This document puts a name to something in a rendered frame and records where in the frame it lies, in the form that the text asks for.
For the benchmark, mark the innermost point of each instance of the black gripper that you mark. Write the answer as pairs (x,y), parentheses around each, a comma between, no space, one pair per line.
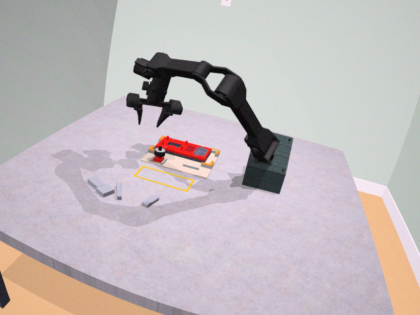
(155,97)

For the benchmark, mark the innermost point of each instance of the black wheel with grey hub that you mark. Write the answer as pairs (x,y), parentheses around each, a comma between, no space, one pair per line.
(159,153)

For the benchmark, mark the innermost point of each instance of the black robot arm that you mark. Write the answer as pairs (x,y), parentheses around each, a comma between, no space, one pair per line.
(231,92)

